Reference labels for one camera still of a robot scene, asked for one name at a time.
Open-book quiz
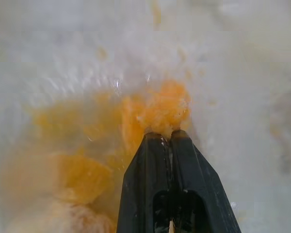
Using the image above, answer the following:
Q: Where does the clear plastic container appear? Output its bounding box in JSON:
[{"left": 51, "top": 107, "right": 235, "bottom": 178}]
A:
[{"left": 0, "top": 0, "right": 291, "bottom": 233}]

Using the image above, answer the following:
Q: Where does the orange segment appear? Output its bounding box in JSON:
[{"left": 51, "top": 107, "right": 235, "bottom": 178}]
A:
[
  {"left": 120, "top": 95, "right": 149, "bottom": 156},
  {"left": 144, "top": 79, "right": 193, "bottom": 134},
  {"left": 45, "top": 194, "right": 117, "bottom": 233},
  {"left": 49, "top": 152, "right": 115, "bottom": 205}
]

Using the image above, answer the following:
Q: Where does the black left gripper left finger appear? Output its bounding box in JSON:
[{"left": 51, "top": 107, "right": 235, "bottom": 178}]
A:
[{"left": 115, "top": 132, "right": 172, "bottom": 233}]

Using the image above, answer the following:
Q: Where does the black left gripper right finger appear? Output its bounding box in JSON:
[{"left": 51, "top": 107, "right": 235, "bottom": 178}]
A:
[{"left": 169, "top": 129, "right": 242, "bottom": 233}]

